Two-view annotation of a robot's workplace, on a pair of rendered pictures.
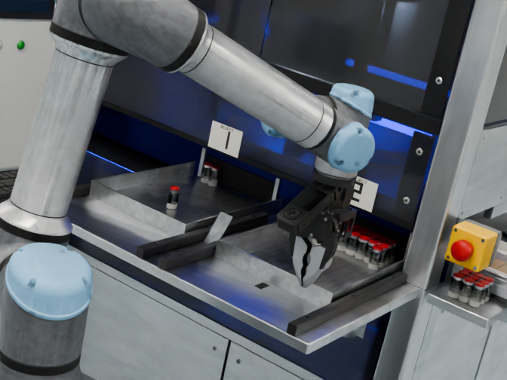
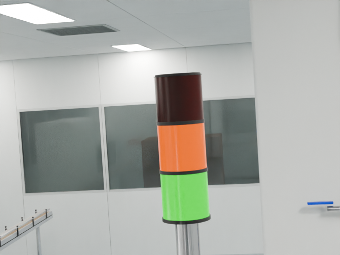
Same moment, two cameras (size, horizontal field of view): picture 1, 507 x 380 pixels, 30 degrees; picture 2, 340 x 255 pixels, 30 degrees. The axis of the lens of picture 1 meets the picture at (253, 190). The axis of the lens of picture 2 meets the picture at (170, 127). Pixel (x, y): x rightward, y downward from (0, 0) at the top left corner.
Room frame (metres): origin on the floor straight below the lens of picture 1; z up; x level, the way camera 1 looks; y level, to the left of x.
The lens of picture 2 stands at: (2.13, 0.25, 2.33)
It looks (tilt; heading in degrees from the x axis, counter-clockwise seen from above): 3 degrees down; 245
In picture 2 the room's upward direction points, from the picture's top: 4 degrees counter-clockwise
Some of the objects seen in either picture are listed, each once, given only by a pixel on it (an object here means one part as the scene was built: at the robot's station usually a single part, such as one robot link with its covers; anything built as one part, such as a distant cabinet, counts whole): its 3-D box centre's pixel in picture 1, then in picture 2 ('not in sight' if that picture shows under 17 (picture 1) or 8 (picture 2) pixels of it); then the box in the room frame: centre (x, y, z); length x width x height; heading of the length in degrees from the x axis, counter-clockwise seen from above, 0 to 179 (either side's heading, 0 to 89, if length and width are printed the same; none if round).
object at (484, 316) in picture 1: (471, 301); not in sight; (1.73, -0.46, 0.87); 0.14 x 0.13 x 0.02; 147
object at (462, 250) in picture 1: (462, 249); not in sight; (1.67, -0.40, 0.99); 0.04 x 0.04 x 0.04; 57
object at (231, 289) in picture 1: (228, 243); not in sight; (1.77, 0.03, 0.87); 0.70 x 0.48 x 0.02; 57
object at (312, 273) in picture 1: (321, 264); not in sight; (1.56, -0.15, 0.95); 0.06 x 0.03 x 0.09; 147
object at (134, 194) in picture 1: (189, 197); not in sight; (1.92, 0.13, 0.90); 0.34 x 0.26 x 0.04; 147
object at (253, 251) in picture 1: (319, 255); not in sight; (1.74, -0.15, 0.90); 0.34 x 0.26 x 0.04; 148
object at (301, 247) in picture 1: (306, 258); not in sight; (1.58, -0.12, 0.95); 0.06 x 0.03 x 0.09; 147
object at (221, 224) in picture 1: (202, 234); not in sight; (1.69, 0.08, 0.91); 0.14 x 0.03 x 0.06; 148
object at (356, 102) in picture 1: (345, 118); not in sight; (1.57, -0.13, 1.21); 0.09 x 0.08 x 0.11; 121
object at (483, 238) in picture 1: (472, 245); not in sight; (1.71, -0.43, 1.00); 0.08 x 0.07 x 0.07; 147
